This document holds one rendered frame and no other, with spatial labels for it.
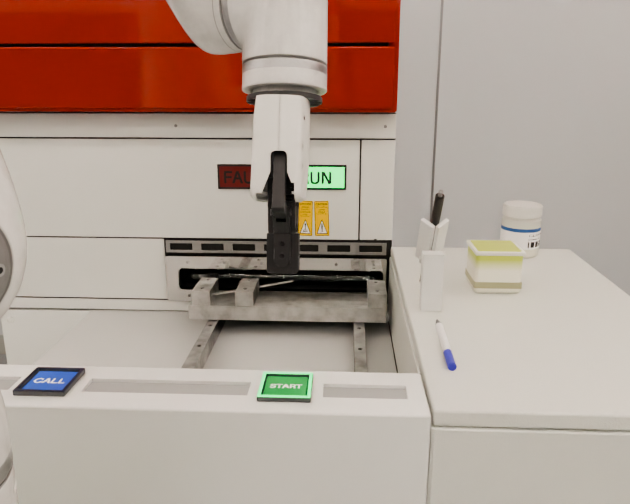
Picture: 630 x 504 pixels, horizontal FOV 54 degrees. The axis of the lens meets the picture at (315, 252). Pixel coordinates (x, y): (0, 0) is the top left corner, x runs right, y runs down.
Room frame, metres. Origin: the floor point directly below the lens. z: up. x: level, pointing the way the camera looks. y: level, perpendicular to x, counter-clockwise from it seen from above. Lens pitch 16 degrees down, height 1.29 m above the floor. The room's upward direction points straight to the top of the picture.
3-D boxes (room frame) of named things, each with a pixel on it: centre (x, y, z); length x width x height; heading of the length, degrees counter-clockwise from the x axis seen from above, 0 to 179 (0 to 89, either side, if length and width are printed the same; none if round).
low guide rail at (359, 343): (0.90, -0.07, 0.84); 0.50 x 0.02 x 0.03; 177
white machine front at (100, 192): (1.20, 0.26, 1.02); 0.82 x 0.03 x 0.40; 87
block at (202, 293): (1.11, 0.21, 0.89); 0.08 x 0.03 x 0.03; 177
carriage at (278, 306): (1.10, 0.05, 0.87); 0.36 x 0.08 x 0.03; 87
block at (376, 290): (1.09, -0.12, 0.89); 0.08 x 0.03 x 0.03; 177
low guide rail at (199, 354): (0.91, 0.20, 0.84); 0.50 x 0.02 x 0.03; 177
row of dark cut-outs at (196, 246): (1.18, 0.08, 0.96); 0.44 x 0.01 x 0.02; 87
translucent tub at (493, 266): (0.93, -0.28, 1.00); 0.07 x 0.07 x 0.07; 88
